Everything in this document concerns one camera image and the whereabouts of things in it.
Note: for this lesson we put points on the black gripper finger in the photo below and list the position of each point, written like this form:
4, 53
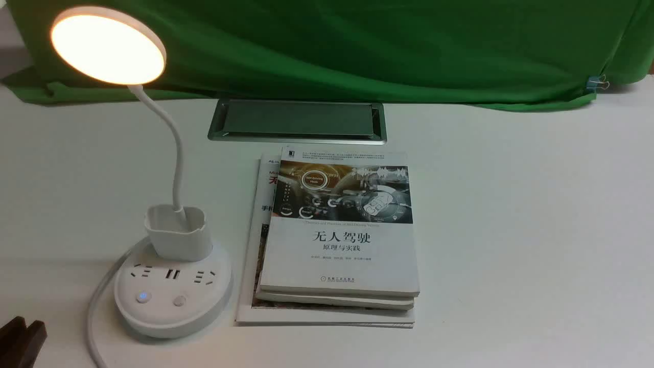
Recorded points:
26, 355

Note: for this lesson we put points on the white desk lamp with socket base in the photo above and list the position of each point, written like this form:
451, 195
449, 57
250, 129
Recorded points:
177, 279

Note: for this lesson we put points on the top white self-driving book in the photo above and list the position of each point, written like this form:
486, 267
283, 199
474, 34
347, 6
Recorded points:
341, 224

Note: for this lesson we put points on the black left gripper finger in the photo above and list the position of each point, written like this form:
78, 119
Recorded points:
12, 335

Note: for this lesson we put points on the green backdrop cloth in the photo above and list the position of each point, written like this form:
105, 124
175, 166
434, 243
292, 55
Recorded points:
503, 55

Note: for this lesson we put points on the bottom large white book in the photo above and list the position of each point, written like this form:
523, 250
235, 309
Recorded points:
253, 311

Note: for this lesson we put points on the middle white book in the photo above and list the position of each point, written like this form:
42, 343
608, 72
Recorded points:
381, 302

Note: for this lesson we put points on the blue binder clip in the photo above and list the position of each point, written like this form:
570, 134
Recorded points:
595, 83

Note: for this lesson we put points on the silver desk cable grommet box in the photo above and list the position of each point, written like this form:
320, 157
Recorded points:
296, 122

